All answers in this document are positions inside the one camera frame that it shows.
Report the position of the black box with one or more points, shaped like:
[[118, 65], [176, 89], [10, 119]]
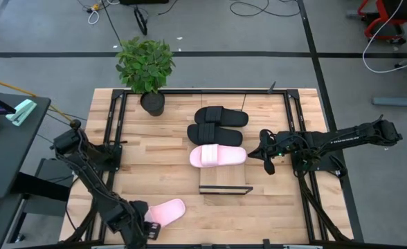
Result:
[[144, 1]]

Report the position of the pink slide sandal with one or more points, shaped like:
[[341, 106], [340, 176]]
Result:
[[167, 211], [221, 156]]

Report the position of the grey desk foot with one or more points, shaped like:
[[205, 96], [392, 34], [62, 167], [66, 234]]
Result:
[[397, 101]]

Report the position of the black slide sandal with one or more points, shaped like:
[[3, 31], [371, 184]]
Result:
[[227, 117], [221, 135]]

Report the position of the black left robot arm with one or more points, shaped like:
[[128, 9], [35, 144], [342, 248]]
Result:
[[92, 183]]

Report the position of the green potted plant black pot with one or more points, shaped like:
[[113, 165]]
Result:
[[144, 65]]

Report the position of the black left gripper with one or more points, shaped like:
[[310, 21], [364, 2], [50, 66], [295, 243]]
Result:
[[137, 224]]

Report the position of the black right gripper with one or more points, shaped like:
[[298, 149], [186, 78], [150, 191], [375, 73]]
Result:
[[279, 148]]

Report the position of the wooden shelf black metal frame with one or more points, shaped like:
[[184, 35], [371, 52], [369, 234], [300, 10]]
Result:
[[222, 176]]

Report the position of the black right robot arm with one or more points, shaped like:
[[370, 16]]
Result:
[[345, 138]]

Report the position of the dark grey computer case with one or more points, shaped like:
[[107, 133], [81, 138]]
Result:
[[51, 169]]

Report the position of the red and black cart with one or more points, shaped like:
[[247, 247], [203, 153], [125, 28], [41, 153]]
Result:
[[397, 10]]

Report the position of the mint green stapler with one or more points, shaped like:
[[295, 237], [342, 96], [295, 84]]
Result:
[[20, 112]]

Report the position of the dark grey side desk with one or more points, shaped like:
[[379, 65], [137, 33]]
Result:
[[13, 155]]

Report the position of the black aluminium table frame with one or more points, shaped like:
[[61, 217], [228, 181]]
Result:
[[189, 92]]

